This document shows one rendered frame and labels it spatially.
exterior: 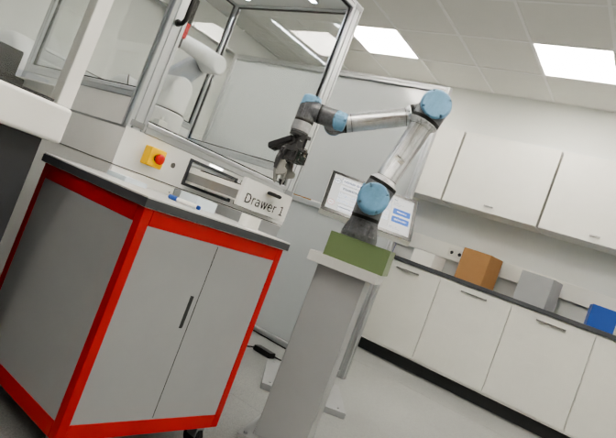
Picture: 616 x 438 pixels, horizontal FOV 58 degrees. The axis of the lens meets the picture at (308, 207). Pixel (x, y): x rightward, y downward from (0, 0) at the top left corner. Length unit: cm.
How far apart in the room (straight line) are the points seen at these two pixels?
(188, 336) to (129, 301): 27
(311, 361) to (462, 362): 274
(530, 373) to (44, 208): 374
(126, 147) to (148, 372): 84
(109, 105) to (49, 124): 58
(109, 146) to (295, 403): 119
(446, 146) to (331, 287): 357
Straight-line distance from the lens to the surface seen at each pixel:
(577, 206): 513
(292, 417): 224
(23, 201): 255
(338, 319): 215
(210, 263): 168
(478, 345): 476
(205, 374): 187
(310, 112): 213
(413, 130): 212
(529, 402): 470
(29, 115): 167
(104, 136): 219
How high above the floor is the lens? 82
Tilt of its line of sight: 2 degrees up
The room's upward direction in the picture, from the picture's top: 21 degrees clockwise
